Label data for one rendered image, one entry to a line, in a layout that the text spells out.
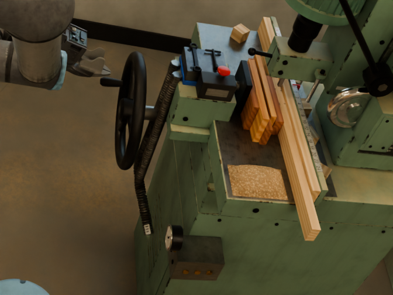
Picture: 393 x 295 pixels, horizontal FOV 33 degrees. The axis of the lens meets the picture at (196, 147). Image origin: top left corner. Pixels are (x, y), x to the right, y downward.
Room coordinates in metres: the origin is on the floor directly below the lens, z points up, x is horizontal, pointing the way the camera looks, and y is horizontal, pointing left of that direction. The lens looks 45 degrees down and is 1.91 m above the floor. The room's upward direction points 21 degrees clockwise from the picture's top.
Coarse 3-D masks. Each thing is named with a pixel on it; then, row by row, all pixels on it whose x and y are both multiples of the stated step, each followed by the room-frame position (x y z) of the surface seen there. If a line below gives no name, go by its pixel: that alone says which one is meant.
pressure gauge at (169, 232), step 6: (168, 228) 0.97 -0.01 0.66; (174, 228) 0.96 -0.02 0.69; (180, 228) 0.97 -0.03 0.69; (168, 234) 0.96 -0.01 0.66; (174, 234) 0.94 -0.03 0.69; (180, 234) 0.95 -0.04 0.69; (168, 240) 0.95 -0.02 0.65; (174, 240) 0.93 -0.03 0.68; (180, 240) 0.94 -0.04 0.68; (168, 246) 0.93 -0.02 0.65; (174, 246) 0.93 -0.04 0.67; (180, 246) 0.93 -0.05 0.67
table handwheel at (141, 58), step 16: (128, 64) 1.25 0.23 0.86; (144, 64) 1.17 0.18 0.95; (128, 80) 1.26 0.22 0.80; (144, 80) 1.12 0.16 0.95; (128, 96) 1.17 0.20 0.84; (144, 96) 1.09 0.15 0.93; (128, 112) 1.13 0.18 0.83; (144, 112) 1.06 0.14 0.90; (128, 128) 1.08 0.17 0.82; (128, 144) 1.02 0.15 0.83; (128, 160) 1.02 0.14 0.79
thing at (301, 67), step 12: (276, 36) 1.29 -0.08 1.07; (276, 48) 1.25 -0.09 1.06; (288, 48) 1.26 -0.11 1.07; (312, 48) 1.30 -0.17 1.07; (324, 48) 1.31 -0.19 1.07; (276, 60) 1.23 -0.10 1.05; (288, 60) 1.24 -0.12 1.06; (300, 60) 1.25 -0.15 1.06; (312, 60) 1.26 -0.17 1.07; (324, 60) 1.27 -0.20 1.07; (276, 72) 1.23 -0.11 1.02; (288, 72) 1.24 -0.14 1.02; (300, 72) 1.25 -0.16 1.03; (312, 72) 1.26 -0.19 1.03
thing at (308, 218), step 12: (264, 60) 1.38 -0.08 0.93; (288, 120) 1.18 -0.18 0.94; (288, 132) 1.14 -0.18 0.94; (288, 144) 1.10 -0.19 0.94; (288, 156) 1.08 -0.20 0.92; (300, 156) 1.08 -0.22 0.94; (288, 168) 1.06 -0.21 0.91; (300, 168) 1.04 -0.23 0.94; (300, 180) 1.01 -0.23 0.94; (300, 192) 0.98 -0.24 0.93; (300, 204) 0.96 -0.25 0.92; (312, 204) 0.95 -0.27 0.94; (300, 216) 0.94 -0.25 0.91; (312, 216) 0.92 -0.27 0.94; (312, 228) 0.89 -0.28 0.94; (312, 240) 0.89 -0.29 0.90
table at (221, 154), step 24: (216, 48) 1.40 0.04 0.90; (240, 48) 1.43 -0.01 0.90; (168, 120) 1.12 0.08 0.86; (216, 120) 1.13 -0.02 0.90; (240, 120) 1.16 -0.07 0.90; (216, 144) 1.06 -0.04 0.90; (240, 144) 1.09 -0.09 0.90; (216, 168) 1.01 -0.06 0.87; (216, 192) 0.97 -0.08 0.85; (288, 192) 1.00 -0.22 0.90; (240, 216) 0.93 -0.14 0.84; (264, 216) 0.95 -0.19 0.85; (288, 216) 0.97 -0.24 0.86
